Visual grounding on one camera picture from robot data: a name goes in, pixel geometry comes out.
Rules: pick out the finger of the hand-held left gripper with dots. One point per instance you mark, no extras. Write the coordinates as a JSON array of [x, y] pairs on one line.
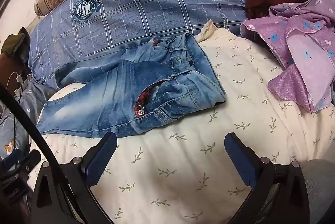
[[30, 157]]

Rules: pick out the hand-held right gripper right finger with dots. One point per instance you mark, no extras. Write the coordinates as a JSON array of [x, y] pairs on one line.
[[242, 161]]

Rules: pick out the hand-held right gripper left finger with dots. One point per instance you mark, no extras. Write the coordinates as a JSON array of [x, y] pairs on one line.
[[100, 161]]

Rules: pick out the blue denim pants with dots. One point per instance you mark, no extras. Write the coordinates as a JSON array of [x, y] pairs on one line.
[[117, 98]]

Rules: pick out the grey star-print quilt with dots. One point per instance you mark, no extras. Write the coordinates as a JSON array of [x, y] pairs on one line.
[[15, 124]]

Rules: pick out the white leaf-print blanket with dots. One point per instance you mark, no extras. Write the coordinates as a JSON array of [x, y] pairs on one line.
[[183, 169]]

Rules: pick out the white charger plug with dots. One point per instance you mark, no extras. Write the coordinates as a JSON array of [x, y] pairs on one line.
[[18, 78]]

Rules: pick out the person's grey-blue trouser leg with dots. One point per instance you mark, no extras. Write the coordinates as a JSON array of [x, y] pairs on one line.
[[319, 187]]

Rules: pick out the brown headboard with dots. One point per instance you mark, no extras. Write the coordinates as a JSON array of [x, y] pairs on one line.
[[7, 67]]

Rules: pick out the olive green cloth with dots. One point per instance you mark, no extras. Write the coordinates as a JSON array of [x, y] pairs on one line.
[[13, 42]]

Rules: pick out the purple floral garment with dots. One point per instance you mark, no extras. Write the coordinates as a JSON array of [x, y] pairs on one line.
[[301, 56]]

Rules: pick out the cream cloth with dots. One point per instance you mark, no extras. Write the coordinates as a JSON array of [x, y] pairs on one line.
[[206, 30]]

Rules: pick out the blue plaid quilt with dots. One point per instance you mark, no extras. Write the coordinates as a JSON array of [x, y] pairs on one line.
[[146, 4]]

